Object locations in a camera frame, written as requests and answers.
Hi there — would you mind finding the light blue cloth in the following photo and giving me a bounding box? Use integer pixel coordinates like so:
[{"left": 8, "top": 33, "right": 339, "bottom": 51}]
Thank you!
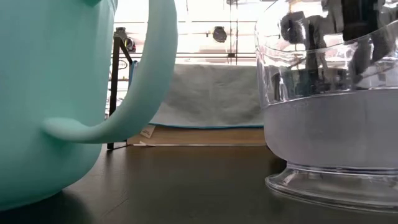
[{"left": 129, "top": 61, "right": 264, "bottom": 129}]

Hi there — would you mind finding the white paper label tag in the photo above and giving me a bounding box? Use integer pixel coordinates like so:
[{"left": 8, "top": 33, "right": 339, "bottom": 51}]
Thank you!
[{"left": 139, "top": 124, "right": 156, "bottom": 139}]

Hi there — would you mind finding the black metal wooden shelf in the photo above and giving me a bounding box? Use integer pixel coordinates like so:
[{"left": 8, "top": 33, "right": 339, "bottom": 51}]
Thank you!
[{"left": 106, "top": 27, "right": 267, "bottom": 151}]

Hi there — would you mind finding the round black overhead camera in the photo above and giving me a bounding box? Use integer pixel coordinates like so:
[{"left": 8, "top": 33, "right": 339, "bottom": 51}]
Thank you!
[{"left": 212, "top": 26, "right": 228, "bottom": 44}]

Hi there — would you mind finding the teal plastic mug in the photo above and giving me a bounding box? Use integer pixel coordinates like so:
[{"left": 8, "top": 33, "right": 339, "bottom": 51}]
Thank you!
[{"left": 0, "top": 0, "right": 178, "bottom": 212}]

